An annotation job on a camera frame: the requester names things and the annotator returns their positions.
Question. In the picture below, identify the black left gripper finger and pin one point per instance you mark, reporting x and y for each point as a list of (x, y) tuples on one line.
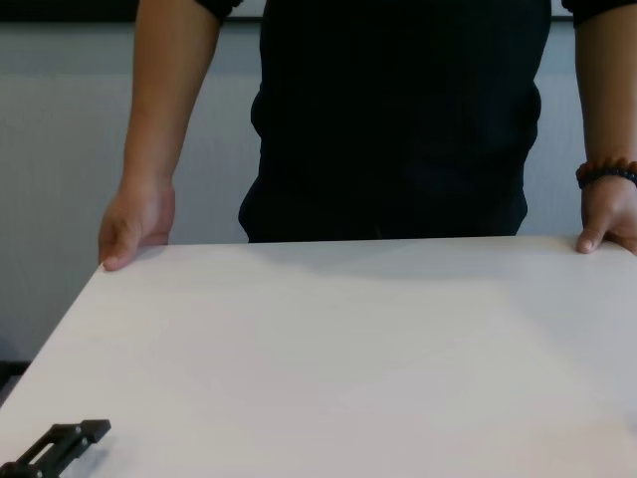
[(60, 448)]

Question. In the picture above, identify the white rounded table top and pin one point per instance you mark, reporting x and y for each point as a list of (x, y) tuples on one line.
[(323, 358)]

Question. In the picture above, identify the person right forearm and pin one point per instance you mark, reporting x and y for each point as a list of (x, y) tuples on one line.
[(171, 94)]

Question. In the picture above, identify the person left forearm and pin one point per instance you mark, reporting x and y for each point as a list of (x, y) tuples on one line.
[(607, 94)]

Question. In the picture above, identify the person right hand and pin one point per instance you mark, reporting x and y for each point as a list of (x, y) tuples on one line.
[(139, 219)]

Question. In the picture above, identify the person left hand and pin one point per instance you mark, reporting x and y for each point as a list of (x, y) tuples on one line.
[(609, 211)]

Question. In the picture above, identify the black floor box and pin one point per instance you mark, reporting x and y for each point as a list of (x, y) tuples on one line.
[(10, 376)]

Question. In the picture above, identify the person in black clothes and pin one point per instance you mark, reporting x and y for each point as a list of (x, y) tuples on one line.
[(398, 124)]

